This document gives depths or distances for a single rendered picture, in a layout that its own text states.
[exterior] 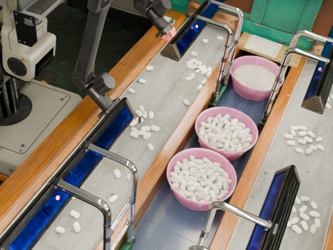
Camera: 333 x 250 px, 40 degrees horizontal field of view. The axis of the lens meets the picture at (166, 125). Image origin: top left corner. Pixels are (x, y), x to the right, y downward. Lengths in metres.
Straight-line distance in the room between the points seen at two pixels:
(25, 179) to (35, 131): 0.86
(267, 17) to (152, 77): 0.70
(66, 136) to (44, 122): 0.76
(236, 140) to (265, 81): 0.46
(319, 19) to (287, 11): 0.16
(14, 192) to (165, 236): 0.55
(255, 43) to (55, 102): 1.17
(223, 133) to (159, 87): 0.39
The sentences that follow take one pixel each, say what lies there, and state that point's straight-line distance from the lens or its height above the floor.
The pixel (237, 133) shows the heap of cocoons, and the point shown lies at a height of 0.73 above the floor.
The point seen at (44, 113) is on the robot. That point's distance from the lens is 2.63.
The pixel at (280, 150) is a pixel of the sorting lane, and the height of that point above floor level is 0.74.
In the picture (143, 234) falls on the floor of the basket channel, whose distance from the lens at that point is 1.66.
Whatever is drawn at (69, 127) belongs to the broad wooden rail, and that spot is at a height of 0.76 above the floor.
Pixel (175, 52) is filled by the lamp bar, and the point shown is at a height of 1.08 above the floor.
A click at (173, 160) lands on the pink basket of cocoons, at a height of 0.76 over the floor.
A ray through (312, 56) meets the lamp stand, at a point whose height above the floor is 1.11.
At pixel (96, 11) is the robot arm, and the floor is 1.27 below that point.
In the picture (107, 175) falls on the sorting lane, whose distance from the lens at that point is 1.72.
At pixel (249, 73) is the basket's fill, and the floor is 0.74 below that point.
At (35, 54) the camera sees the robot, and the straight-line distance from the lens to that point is 2.18.
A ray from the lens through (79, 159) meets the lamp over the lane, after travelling 1.30.
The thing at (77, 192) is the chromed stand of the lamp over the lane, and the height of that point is 1.12.
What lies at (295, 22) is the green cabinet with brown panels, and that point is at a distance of 2.43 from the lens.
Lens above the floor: 2.09
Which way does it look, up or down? 45 degrees down
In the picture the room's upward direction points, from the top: 8 degrees clockwise
